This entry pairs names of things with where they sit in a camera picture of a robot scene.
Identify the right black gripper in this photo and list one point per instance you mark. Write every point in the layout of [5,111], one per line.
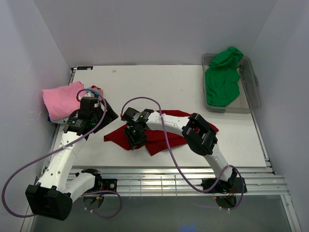
[133,140]

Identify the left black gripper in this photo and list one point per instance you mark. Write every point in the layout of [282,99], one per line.
[108,116]

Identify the dark red t-shirt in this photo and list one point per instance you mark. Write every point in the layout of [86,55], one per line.
[155,142]

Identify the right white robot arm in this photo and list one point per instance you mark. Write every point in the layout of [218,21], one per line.
[200,137]

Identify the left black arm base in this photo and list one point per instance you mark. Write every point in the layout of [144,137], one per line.
[109,184]

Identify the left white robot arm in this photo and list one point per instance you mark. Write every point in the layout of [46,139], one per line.
[53,195]

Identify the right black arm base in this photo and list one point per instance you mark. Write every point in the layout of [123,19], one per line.
[223,187]

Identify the pink folded t-shirt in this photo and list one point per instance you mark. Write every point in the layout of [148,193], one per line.
[62,101]

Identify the blue label sticker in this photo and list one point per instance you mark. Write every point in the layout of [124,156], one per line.
[84,68]

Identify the green t-shirt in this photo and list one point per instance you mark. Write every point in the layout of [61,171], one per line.
[222,78]

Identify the clear plastic bin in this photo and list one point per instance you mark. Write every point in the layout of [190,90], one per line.
[249,99]

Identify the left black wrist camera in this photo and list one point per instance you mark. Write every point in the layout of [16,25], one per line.
[89,104]

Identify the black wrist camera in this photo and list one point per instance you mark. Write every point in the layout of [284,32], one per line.
[89,104]
[132,116]

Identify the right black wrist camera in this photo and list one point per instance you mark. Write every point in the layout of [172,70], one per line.
[132,116]

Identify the aluminium frame rail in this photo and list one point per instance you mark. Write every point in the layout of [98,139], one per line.
[142,182]

